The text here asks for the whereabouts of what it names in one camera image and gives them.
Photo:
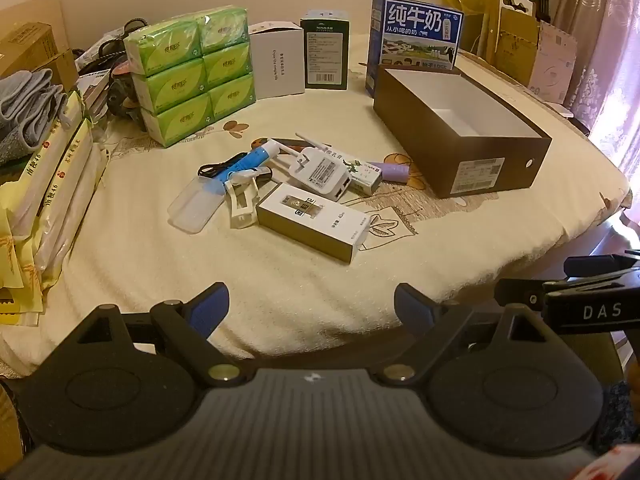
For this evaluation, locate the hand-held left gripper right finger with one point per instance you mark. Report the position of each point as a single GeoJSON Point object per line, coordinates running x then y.
{"type": "Point", "coordinates": [415, 307]}

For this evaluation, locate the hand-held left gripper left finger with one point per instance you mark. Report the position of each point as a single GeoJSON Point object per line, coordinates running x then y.
{"type": "Point", "coordinates": [207, 307]}

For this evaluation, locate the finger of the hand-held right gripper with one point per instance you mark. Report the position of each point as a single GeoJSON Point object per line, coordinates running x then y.
{"type": "Point", "coordinates": [580, 266]}
{"type": "Point", "coordinates": [515, 291]}

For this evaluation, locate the clear plastic case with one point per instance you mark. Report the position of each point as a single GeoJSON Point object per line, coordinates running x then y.
{"type": "Point", "coordinates": [195, 205]}

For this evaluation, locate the white plastic clip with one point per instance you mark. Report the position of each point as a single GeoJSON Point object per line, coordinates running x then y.
{"type": "Point", "coordinates": [240, 200]}

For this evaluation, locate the white and gold box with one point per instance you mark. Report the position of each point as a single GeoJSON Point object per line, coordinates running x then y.
{"type": "Point", "coordinates": [320, 230]}

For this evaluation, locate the purple cylinder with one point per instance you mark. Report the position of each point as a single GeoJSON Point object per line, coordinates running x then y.
{"type": "Point", "coordinates": [392, 171]}

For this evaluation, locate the white box with gecko print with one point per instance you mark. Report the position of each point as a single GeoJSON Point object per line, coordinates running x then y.
{"type": "Point", "coordinates": [362, 176]}

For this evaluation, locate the blue and white tube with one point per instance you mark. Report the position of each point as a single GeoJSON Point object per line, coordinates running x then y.
{"type": "Point", "coordinates": [245, 162]}

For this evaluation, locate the white wifi repeater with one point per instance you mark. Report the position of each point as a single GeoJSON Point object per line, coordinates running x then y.
{"type": "Point", "coordinates": [322, 172]}

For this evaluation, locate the brown shoebox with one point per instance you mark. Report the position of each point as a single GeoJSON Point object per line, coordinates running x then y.
{"type": "Point", "coordinates": [425, 135]}

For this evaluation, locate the small black object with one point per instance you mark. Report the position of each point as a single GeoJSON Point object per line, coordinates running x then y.
{"type": "Point", "coordinates": [580, 122]}

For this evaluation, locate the yellow printed bag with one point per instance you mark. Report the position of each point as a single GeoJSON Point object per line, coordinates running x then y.
{"type": "Point", "coordinates": [12, 270]}

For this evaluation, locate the pale patterned curtain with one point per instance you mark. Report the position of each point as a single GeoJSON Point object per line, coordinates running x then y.
{"type": "Point", "coordinates": [600, 50]}

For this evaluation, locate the brown flat cardboard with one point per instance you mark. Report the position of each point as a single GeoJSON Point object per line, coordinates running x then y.
{"type": "Point", "coordinates": [517, 50]}

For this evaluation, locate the dark green box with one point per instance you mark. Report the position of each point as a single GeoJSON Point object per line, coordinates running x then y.
{"type": "Point", "coordinates": [325, 55]}

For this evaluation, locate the grey cloth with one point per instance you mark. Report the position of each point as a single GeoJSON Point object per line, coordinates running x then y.
{"type": "Point", "coordinates": [25, 110]}

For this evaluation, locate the blue milk carton box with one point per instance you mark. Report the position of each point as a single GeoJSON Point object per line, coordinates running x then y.
{"type": "Point", "coordinates": [415, 30]}

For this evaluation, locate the brown cardboard box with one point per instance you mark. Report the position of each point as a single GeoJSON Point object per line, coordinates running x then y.
{"type": "Point", "coordinates": [25, 50]}

